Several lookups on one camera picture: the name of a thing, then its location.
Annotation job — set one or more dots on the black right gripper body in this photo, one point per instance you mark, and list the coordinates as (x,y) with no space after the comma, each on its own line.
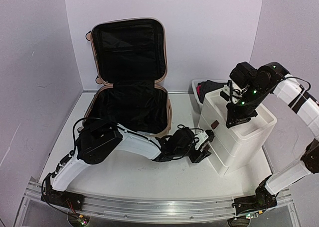
(253,97)

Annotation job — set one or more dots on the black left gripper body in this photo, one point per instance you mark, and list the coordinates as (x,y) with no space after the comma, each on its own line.
(198,158)

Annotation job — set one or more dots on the white plastic storage bin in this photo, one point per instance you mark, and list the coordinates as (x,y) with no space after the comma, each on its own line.
(234,147)

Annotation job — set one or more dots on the dark grey dotted garment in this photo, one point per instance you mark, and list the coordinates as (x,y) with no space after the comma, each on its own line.
(209,86)

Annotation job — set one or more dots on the magenta red cloth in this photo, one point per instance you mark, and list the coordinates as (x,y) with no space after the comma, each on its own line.
(198,89)

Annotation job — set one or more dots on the white perforated plastic basket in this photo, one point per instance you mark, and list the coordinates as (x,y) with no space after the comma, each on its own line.
(194,84)

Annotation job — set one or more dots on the beige hard-shell suitcase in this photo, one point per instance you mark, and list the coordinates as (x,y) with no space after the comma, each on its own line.
(130,58)

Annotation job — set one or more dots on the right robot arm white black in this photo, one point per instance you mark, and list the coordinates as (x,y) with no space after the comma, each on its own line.
(274,78)

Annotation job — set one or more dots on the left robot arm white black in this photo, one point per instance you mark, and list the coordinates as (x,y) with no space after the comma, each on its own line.
(101,137)

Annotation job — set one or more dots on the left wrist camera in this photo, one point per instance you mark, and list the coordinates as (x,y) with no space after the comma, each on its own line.
(204,137)

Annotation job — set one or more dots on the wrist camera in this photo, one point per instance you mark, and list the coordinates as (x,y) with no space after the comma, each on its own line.
(204,137)
(226,91)

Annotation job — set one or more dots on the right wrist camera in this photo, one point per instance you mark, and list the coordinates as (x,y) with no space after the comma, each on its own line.
(226,91)

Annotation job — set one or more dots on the aluminium front rail base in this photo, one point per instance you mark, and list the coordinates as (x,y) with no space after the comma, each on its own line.
(68,209)

